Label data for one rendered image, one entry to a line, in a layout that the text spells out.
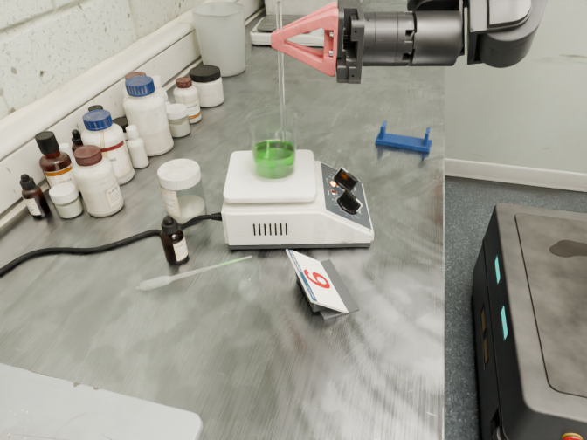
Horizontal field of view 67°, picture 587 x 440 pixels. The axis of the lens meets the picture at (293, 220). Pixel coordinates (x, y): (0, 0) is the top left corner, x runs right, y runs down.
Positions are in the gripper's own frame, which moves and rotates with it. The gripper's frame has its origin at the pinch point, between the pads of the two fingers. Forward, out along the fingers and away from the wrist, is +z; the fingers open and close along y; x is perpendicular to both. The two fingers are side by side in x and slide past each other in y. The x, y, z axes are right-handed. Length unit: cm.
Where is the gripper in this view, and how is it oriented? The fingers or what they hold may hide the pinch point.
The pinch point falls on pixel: (279, 39)
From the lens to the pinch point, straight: 54.5
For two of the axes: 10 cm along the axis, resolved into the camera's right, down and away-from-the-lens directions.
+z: -10.0, -0.2, 0.6
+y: -0.6, 6.2, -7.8
